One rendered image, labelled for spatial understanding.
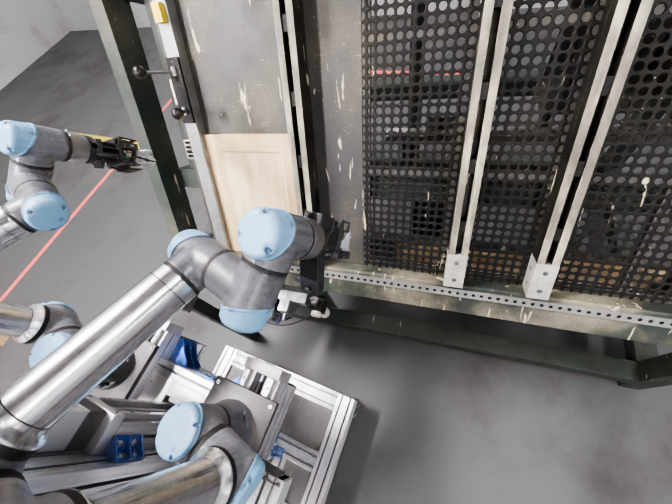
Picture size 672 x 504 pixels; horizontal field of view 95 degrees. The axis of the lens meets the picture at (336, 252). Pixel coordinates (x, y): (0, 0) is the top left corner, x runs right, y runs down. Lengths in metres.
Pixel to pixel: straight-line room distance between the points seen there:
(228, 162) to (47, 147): 0.53
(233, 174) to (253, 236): 0.86
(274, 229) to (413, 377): 1.65
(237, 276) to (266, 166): 0.76
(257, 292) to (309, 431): 1.42
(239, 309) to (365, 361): 1.58
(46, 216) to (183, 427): 0.54
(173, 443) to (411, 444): 1.36
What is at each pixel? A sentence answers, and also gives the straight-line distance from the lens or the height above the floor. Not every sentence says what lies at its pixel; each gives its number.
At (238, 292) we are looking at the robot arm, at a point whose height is 1.58.
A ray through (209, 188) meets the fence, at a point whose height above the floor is 1.14.
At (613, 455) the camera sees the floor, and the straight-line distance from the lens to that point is 2.15.
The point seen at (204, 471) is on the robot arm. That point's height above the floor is 1.33.
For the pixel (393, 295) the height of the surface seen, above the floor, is 0.83.
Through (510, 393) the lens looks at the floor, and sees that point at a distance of 2.03.
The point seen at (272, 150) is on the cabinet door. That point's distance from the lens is 1.15.
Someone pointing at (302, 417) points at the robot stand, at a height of 0.21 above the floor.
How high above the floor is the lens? 1.96
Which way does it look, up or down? 59 degrees down
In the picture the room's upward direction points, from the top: 25 degrees counter-clockwise
